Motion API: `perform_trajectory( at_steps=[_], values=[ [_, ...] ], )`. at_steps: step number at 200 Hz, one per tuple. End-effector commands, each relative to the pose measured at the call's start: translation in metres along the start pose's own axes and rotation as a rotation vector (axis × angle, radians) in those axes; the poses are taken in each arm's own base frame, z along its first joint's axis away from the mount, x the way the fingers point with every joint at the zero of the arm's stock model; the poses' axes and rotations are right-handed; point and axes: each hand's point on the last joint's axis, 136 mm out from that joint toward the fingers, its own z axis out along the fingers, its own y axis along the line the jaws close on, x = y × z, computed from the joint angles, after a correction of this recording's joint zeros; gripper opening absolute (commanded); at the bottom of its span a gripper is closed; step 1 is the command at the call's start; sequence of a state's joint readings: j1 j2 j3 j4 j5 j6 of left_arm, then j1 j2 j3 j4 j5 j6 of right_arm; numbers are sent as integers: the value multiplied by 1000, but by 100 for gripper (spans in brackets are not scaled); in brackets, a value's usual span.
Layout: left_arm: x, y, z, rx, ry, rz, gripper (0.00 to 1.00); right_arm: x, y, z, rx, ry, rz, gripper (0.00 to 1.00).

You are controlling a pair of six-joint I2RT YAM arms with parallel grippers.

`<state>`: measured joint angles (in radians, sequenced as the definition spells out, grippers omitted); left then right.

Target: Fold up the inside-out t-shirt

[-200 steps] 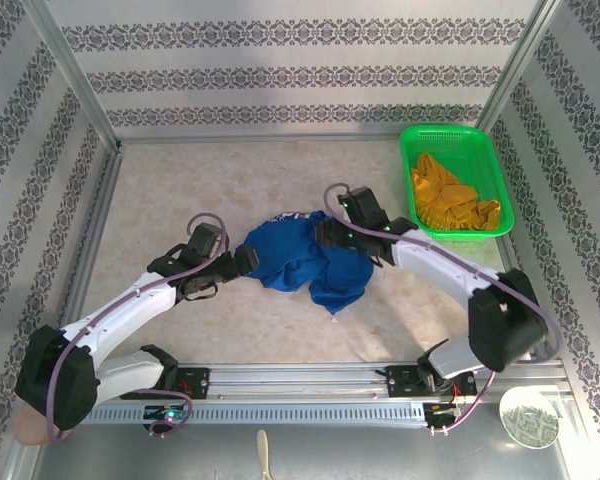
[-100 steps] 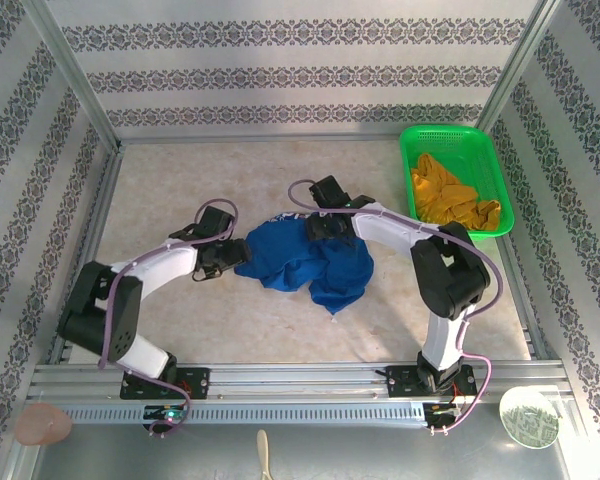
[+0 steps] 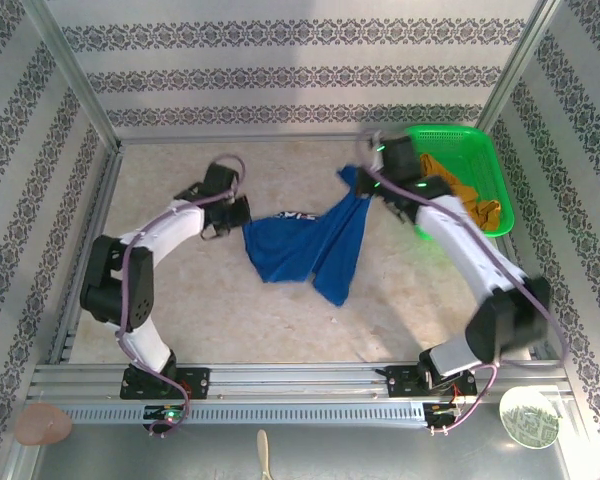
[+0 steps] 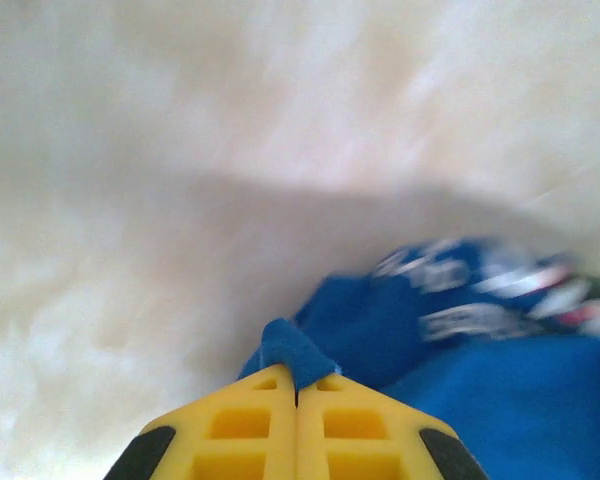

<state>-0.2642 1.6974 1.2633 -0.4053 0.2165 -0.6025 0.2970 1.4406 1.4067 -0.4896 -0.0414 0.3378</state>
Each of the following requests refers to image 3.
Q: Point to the blue t-shirt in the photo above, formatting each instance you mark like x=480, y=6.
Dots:
x=305, y=245

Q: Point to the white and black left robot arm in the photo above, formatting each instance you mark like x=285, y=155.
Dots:
x=175, y=225

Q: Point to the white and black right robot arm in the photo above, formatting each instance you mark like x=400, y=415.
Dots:
x=460, y=240

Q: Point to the green plastic basket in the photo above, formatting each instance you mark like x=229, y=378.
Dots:
x=460, y=145

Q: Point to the yellow crumpled cloth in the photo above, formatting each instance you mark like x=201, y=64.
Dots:
x=485, y=210

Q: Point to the small circuit board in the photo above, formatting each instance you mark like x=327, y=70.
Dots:
x=167, y=414
x=445, y=410

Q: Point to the pink translucent cup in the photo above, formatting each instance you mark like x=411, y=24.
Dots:
x=42, y=425

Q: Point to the green patterned white bowl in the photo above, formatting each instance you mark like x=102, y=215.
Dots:
x=529, y=417

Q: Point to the aluminium frame rail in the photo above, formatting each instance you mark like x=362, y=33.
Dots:
x=145, y=140
x=107, y=170

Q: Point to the aluminium frame post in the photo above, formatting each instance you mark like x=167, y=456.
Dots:
x=522, y=50
x=71, y=70

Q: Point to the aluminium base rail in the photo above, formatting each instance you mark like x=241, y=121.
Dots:
x=300, y=377

